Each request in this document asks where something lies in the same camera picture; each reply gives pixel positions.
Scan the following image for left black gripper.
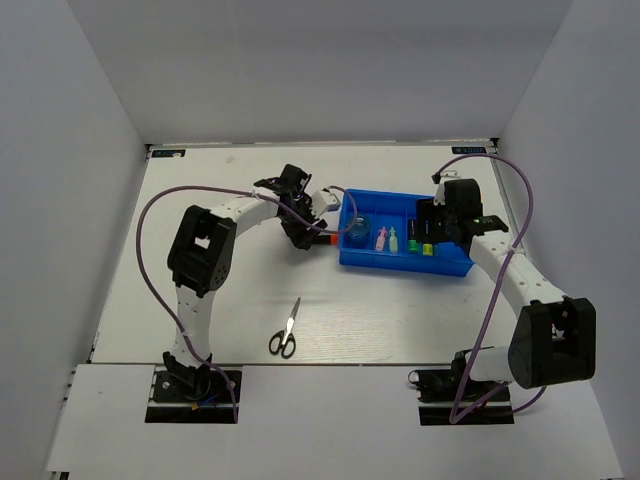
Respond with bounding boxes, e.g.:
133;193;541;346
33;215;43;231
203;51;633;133
280;194;328;250

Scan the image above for yellow highlighter marker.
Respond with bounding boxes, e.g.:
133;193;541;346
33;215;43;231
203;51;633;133
421;220;436;257

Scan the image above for green highlighter marker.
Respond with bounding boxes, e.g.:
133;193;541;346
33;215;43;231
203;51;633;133
407;219;421;254

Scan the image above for orange highlighter marker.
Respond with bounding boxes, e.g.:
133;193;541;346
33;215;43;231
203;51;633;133
312;234;339;246

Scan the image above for green translucent glue bottle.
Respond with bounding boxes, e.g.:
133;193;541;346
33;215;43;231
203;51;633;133
388;227;399;254

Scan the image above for pink translucent glue bottle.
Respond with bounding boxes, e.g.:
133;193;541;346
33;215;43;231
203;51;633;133
375;227;388;252

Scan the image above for blue compartment tray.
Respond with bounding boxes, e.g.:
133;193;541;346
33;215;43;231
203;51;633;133
337;189;473;277

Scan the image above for black handled scissors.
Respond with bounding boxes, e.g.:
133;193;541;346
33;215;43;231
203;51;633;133
268;297;301;360

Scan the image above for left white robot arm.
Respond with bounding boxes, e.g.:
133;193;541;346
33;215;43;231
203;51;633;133
163;164;340;400

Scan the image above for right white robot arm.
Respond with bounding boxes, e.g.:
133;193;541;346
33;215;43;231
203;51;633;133
417;179;596;399

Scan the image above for right corner label sticker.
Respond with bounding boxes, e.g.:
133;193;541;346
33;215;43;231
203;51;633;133
451;146;487;155

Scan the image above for corner label sticker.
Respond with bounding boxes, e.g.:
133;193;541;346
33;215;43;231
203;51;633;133
151;149;186;158
451;146;487;155

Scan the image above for left corner label sticker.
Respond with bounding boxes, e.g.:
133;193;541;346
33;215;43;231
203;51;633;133
151;149;186;158

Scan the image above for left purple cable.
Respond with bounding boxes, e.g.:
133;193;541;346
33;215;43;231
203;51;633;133
137;185;359;424

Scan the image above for purple cable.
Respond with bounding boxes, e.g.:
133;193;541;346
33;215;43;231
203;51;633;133
137;185;359;424
432;153;549;425

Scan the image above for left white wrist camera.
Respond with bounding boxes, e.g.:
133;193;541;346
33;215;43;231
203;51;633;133
311;188;341;217

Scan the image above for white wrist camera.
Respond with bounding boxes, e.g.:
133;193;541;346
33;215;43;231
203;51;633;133
432;169;460;206
311;188;341;217

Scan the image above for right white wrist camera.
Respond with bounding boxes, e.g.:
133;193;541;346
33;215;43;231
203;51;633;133
432;169;460;206

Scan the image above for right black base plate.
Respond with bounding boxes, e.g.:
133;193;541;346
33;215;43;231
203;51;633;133
408;367;516;427

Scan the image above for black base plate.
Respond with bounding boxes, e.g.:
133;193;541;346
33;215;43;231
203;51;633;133
408;367;516;427
144;369;237;425

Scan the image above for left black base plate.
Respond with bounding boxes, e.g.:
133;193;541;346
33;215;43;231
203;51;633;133
144;369;237;425

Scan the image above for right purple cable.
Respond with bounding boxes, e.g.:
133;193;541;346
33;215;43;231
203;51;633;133
432;153;549;425

